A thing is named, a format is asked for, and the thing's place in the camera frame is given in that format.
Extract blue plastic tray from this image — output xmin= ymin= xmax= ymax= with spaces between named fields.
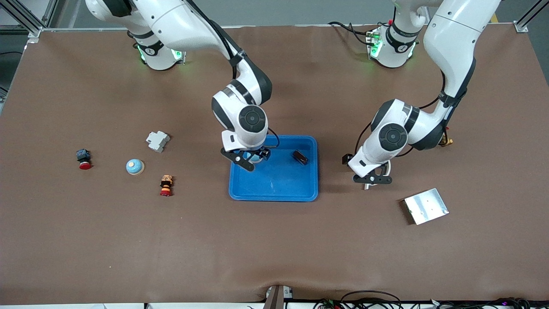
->
xmin=229 ymin=135 xmax=319 ymax=202

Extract brown table cover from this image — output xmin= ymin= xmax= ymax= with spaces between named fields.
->
xmin=0 ymin=24 xmax=549 ymax=305

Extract silver metal plate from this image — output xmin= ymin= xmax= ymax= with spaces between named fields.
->
xmin=402 ymin=188 xmax=449 ymax=225

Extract white circuit breaker module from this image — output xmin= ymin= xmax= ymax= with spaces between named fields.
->
xmin=146 ymin=131 xmax=171 ymax=153

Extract metal table clamp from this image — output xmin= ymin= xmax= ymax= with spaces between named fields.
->
xmin=264 ymin=285 xmax=294 ymax=309

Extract red mushroom button black block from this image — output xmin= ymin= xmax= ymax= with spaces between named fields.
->
xmin=76 ymin=148 xmax=92 ymax=170

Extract white curved plastic bracket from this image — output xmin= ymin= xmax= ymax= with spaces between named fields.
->
xmin=364 ymin=160 xmax=392 ymax=190

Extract black left base cable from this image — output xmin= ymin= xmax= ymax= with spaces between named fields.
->
xmin=328 ymin=21 xmax=374 ymax=45

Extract black cable bundle with connectors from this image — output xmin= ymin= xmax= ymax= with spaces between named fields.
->
xmin=313 ymin=291 xmax=404 ymax=309

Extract aluminium frame profile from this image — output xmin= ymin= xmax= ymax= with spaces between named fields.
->
xmin=514 ymin=0 xmax=549 ymax=33
xmin=0 ymin=0 xmax=58 ymax=43

